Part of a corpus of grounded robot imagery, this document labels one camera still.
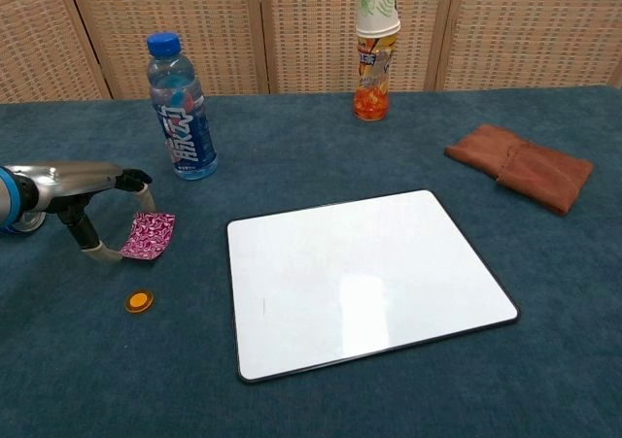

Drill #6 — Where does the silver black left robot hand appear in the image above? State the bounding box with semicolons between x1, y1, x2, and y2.
34;161;157;264

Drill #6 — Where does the round orange chip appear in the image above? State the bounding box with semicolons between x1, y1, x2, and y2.
124;288;156;317

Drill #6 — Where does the blue sports drink bottle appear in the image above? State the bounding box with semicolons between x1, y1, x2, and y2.
146;31;220;182

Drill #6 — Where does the orange juice drink bottle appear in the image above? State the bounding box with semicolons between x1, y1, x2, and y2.
353;32;396;122

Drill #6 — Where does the blue white drink can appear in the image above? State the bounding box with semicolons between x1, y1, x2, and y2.
0;211;46;236

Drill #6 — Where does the teal table cloth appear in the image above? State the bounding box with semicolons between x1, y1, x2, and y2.
0;84;622;438

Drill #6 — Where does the woven bamboo folding screen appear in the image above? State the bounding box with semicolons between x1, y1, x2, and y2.
0;0;622;104

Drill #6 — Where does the white rectangular board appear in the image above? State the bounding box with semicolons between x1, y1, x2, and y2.
225;189;520;385

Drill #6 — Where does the white floral paper cup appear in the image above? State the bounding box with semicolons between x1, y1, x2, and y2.
356;0;402;38

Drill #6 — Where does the folded brown cloth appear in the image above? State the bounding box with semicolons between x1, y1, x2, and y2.
443;123;595;217

